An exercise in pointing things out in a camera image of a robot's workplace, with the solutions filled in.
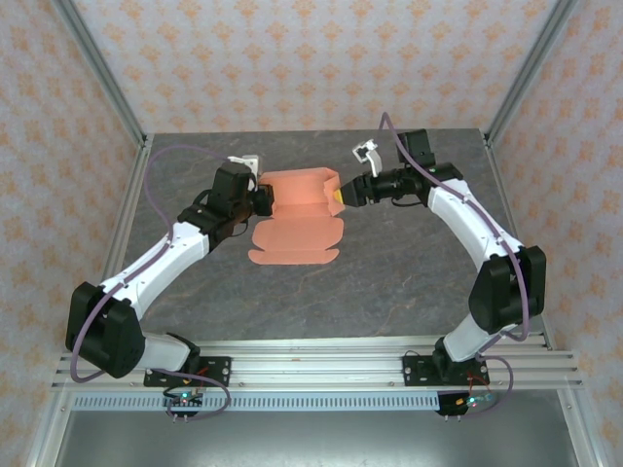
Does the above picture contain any orange paper box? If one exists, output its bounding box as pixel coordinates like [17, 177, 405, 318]
[247, 167, 345, 267]

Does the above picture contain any grey metal sheet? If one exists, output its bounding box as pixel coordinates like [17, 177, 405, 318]
[53, 411, 580, 467]

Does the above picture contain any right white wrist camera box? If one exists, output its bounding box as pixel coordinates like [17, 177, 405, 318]
[351, 140, 384, 179]

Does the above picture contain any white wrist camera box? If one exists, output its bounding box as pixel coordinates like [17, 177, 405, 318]
[227, 154, 263, 182]
[351, 140, 384, 179]

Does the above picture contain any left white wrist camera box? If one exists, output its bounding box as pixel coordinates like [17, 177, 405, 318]
[227, 154, 263, 182]

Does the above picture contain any aluminium table side rail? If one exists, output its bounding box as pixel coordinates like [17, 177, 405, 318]
[481, 133, 556, 351]
[77, 135, 155, 351]

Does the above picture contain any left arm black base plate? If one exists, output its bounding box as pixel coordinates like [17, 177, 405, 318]
[143, 356, 233, 388]

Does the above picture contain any aluminium mounting rail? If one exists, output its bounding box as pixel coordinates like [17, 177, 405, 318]
[52, 340, 583, 390]

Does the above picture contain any aluminium frame post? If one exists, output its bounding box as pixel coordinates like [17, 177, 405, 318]
[51, 0, 147, 147]
[484, 0, 580, 147]

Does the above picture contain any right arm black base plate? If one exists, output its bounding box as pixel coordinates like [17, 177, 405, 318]
[402, 354, 491, 388]

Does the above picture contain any slotted grey cable duct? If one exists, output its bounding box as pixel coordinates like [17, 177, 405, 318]
[71, 392, 568, 413]

